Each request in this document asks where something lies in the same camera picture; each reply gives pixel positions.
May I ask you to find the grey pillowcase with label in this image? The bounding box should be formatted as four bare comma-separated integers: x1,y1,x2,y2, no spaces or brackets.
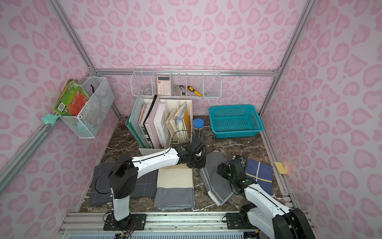
200,151,233,207

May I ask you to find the cream and grey pillowcase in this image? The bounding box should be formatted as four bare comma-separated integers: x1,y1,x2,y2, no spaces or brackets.
154,164,195,211

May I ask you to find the teal plastic basket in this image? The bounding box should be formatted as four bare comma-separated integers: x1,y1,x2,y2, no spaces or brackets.
209,105,264,138

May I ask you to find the dark grey checked pillowcase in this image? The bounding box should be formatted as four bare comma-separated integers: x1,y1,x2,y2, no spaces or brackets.
130,170,158,199
88,162,116,207

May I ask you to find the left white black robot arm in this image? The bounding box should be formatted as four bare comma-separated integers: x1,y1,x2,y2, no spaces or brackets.
108,139,206,222

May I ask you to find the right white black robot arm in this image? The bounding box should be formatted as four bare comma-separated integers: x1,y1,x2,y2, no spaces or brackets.
217,155,315,239

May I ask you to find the navy blue folded pillowcase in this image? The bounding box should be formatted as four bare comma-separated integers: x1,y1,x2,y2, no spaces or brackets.
245,159,273,196

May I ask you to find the blue lid pencil jar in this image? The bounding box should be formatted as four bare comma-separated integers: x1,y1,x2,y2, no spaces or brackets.
192,118,205,142

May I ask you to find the white file organizer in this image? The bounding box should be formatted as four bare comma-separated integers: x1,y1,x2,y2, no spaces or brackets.
139,98,193,155

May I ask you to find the pink book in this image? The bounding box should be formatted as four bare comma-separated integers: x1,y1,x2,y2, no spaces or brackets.
144,95,161,149

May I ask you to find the yellow sticky note pad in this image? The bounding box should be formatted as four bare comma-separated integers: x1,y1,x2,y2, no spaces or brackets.
274,162,287,175

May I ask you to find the white book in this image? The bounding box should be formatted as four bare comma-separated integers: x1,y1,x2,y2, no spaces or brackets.
153,103,168,148

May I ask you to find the yellow utility knife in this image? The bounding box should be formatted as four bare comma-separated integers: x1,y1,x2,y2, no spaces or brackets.
187,86,202,97

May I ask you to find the grey stapler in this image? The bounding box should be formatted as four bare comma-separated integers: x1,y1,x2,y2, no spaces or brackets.
173,85,187,97

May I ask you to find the green folder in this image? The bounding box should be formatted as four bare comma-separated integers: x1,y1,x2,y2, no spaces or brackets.
125,94,152,148

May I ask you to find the clear tape roll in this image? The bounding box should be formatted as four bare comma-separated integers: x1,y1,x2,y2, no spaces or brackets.
141,87,153,96

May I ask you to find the pink calculator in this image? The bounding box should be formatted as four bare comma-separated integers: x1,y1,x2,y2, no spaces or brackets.
157,76,171,96

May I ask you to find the green red booklet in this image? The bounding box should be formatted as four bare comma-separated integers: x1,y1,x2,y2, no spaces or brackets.
53,79,90,117

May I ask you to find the mint green clip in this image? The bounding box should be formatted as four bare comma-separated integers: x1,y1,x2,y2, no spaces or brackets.
41,114,61,125

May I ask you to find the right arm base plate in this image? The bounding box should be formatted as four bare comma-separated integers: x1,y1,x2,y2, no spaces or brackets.
222,212,257,230

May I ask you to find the white wire wall shelf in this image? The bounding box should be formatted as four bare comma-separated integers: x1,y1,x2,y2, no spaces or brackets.
130,68,222,99

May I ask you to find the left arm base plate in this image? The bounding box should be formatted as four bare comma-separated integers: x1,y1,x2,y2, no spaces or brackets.
103,214,147,232

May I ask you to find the white mesh wall basket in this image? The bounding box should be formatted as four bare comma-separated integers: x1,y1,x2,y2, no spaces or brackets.
61,76,114,139

